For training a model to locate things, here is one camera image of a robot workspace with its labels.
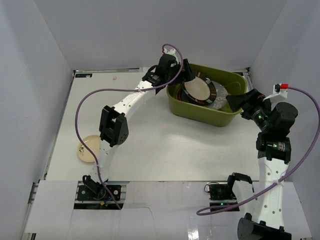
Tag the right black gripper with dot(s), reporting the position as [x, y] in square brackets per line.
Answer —
[236, 101]

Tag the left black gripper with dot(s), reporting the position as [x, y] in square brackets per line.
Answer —
[179, 69]

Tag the grey reindeer snowflake plate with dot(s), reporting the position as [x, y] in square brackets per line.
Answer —
[220, 100]

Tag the black rimmed striped plate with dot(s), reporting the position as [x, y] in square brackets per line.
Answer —
[200, 91]

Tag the red and teal flower plate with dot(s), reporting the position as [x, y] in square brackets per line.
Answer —
[180, 96]

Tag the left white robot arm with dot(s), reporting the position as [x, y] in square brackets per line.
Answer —
[113, 126]

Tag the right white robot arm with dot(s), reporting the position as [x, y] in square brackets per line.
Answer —
[263, 217]

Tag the olive green plastic bin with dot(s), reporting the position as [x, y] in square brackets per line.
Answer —
[234, 84]

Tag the printed paper sheet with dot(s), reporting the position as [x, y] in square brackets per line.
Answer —
[144, 69]

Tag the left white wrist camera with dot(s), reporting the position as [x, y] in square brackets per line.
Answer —
[172, 52]

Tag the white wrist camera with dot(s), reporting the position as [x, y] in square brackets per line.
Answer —
[172, 52]
[280, 93]

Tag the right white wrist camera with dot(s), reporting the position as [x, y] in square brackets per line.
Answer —
[280, 93]

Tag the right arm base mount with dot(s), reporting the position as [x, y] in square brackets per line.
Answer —
[219, 195]

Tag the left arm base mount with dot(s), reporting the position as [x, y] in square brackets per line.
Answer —
[86, 199]

